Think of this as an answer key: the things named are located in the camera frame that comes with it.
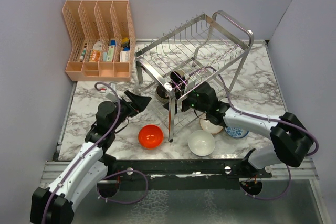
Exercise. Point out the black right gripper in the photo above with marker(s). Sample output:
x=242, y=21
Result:
x=186, y=107

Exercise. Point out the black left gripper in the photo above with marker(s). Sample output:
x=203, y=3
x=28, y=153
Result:
x=139, y=103

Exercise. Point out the dark patterned cream-inside bowl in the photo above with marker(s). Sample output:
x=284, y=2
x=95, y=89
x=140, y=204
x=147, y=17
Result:
x=161, y=94

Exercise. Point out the black bowl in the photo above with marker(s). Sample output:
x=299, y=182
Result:
x=178, y=79

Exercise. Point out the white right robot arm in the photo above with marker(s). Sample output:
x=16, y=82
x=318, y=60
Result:
x=291, y=141

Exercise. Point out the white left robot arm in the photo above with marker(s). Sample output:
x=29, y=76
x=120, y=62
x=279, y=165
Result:
x=58, y=202

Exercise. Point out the beige speckled bowl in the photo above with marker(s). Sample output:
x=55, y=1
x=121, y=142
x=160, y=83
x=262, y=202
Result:
x=207, y=126

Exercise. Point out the red bowl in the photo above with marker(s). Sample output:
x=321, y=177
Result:
x=150, y=136

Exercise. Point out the blue and white bowl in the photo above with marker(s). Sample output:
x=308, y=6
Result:
x=236, y=132

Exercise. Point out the cream bottle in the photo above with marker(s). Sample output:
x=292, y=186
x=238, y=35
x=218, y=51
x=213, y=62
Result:
x=125, y=54

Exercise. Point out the white blue tube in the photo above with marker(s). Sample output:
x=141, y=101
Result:
x=111, y=51

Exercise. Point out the orange white packet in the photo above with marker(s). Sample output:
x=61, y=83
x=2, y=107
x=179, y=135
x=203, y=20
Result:
x=95, y=53

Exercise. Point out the small green white tube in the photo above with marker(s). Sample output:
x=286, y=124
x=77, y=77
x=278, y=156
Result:
x=83, y=54

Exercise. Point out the peach plastic file organizer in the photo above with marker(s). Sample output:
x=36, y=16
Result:
x=89, y=21

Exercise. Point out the steel wire dish rack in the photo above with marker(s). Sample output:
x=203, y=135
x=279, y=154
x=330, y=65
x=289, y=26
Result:
x=203, y=47

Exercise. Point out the black aluminium frame rail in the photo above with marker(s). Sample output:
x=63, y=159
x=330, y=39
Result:
x=194, y=174

